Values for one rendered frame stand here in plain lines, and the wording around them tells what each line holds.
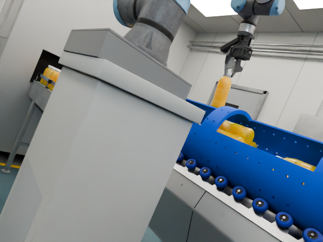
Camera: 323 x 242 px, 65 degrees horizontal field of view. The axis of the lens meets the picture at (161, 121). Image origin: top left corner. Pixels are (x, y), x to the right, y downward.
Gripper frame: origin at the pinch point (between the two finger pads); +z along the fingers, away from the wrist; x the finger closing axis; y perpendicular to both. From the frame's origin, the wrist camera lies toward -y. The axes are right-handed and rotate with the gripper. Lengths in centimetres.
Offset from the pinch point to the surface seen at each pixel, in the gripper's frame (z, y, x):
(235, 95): -6, -252, 301
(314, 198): 30, 67, -27
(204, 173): 41, 33, -29
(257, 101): -7, -200, 304
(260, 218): 43, 57, -27
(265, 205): 39, 56, -26
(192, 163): 40, 26, -29
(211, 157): 34, 33, -29
